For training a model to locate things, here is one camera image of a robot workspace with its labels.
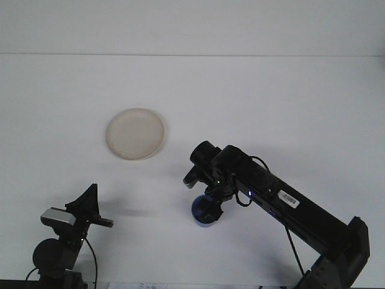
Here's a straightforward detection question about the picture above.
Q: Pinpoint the pale blue cup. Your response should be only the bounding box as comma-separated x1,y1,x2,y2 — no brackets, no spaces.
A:
191,194,223,229

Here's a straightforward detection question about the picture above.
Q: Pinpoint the pale round plate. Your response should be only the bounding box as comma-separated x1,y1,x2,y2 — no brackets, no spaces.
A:
105,107,165,161

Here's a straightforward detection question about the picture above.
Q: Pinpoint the white printed paper sheet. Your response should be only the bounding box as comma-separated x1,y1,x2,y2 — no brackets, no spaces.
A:
106,282,169,289

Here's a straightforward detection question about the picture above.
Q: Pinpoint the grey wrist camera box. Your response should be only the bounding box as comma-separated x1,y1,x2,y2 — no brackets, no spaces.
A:
40,207,76,227
182,166,200,190

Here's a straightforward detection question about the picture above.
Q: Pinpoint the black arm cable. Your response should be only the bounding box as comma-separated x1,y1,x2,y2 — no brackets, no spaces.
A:
25,236,99,285
233,155,304,276

